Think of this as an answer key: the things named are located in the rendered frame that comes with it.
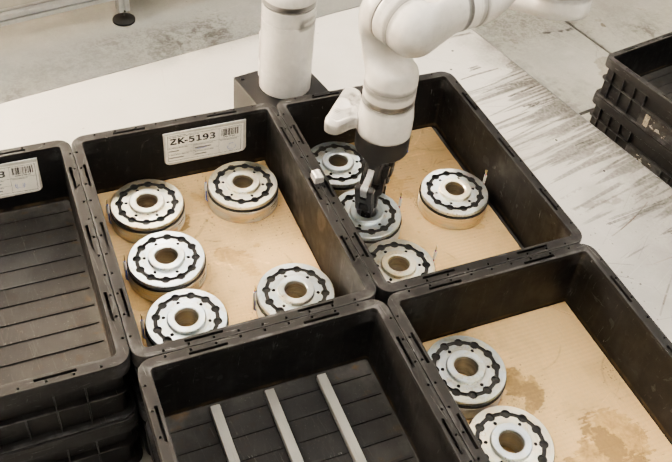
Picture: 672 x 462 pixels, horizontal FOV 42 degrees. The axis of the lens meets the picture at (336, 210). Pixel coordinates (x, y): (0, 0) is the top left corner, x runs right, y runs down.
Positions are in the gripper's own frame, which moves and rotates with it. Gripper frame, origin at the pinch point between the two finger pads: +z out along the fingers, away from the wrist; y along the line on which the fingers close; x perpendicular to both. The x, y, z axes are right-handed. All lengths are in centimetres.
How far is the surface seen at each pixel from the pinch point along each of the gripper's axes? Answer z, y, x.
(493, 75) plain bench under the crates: 15, 63, -7
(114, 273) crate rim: -7.8, -32.8, 22.4
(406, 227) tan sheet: 2.3, -0.3, -5.6
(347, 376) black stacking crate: 2.4, -28.3, -6.6
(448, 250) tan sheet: 2.3, -2.2, -12.6
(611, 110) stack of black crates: 38, 96, -34
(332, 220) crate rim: -7.7, -13.3, 1.9
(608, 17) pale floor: 86, 227, -30
